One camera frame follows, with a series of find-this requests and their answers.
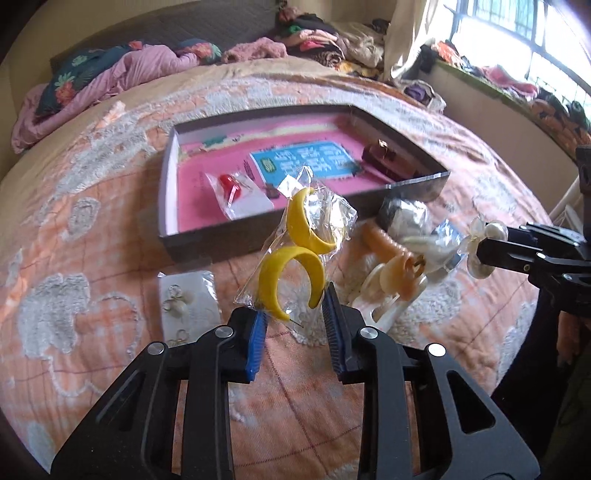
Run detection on white and blue jewelry packet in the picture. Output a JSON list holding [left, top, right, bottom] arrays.
[[406, 220, 465, 278]]

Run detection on pink blanket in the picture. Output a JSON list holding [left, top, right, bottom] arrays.
[[11, 44, 199, 153]]

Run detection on clothes on window sill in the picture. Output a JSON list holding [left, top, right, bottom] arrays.
[[431, 39, 591, 144]]

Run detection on barred window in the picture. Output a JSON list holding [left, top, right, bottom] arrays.
[[438, 0, 591, 102]]

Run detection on orange bead jewelry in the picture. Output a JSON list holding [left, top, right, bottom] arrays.
[[360, 222, 430, 301]]

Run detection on pink fuzzy garment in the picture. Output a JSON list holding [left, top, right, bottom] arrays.
[[222, 37, 289, 64]]

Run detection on dark red small box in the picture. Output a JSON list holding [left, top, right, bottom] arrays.
[[361, 141, 419, 178]]

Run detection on cardboard box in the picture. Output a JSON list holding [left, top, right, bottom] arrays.
[[158, 104, 451, 261]]

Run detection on white shell jewelry packet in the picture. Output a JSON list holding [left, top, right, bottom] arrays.
[[348, 258, 416, 330]]

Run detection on clear bag of black beads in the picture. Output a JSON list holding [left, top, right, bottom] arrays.
[[379, 196, 430, 236]]

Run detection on dark floral pillow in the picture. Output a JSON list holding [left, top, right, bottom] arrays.
[[175, 39, 222, 63], [37, 44, 141, 116]]

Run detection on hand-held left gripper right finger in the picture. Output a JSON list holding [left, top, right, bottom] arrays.
[[322, 281, 542, 480]]

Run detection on grey padded headboard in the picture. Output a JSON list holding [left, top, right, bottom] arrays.
[[50, 9, 287, 70]]

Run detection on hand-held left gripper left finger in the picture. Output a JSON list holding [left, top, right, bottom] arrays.
[[50, 307, 269, 480]]

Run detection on pile of clothes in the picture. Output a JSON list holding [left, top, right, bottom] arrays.
[[277, 4, 393, 77]]

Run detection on cream curtain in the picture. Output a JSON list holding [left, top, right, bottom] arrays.
[[383, 0, 467, 84]]

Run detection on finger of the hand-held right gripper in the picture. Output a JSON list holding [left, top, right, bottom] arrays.
[[505, 222, 583, 251], [475, 239, 556, 276]]

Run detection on white flower earrings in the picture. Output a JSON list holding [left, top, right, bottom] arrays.
[[462, 217, 509, 280]]

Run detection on yellow hoop earrings packet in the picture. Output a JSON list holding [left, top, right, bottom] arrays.
[[233, 166, 360, 330]]

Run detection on bag of clothes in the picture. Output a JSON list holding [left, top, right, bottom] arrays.
[[402, 78, 446, 114]]

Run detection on white earring card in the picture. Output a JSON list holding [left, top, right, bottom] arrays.
[[158, 271, 222, 349]]

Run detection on red earring packet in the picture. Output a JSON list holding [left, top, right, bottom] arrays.
[[205, 170, 273, 220]]

